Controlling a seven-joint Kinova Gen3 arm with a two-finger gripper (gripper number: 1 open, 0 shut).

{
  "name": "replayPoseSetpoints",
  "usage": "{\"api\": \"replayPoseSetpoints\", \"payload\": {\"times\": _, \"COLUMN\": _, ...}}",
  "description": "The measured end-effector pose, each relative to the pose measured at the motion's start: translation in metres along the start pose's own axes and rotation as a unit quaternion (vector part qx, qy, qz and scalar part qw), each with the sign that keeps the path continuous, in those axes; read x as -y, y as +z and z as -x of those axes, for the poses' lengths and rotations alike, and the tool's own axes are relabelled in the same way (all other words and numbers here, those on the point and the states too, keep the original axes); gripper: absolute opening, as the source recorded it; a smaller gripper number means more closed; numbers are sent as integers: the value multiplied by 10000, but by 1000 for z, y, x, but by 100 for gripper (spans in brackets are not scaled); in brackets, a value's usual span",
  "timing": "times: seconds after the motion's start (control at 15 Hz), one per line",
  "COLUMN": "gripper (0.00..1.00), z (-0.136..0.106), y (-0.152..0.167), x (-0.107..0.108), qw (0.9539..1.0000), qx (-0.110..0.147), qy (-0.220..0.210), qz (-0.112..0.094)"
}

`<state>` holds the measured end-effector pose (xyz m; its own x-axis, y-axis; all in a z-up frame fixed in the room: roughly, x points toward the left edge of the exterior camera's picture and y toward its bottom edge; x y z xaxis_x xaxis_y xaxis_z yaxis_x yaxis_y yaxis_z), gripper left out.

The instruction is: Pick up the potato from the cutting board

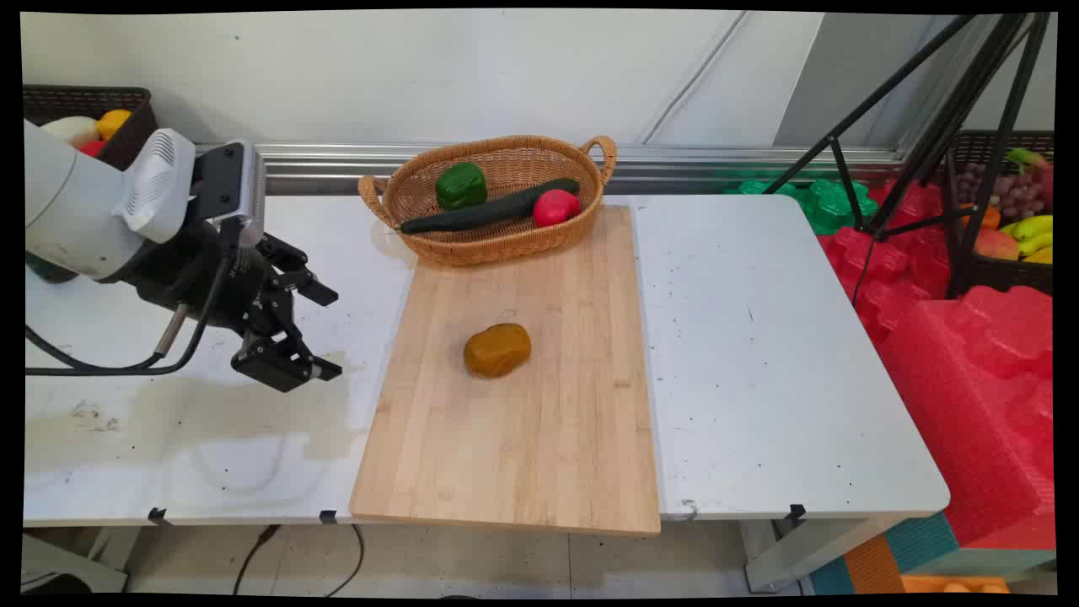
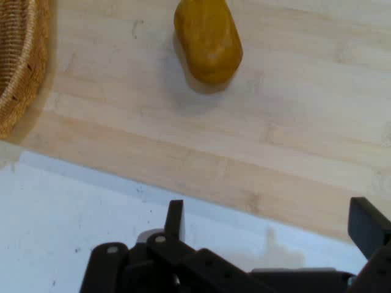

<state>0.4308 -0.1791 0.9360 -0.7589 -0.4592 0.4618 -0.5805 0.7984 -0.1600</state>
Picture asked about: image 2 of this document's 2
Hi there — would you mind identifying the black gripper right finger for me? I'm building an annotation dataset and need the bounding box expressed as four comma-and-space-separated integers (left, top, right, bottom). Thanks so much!
348, 197, 391, 293

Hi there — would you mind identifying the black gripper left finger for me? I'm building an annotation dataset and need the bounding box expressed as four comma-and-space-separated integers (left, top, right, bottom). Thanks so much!
79, 200, 266, 293

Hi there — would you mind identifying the woven wicker basket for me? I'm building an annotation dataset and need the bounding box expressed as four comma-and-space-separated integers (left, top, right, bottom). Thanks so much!
0, 0, 51, 140

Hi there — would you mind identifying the yellow oval toy fruit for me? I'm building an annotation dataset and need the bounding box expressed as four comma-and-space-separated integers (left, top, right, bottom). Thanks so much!
174, 0, 244, 86

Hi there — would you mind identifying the bamboo cutting board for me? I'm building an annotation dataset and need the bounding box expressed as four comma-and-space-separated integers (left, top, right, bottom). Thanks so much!
0, 0, 391, 245

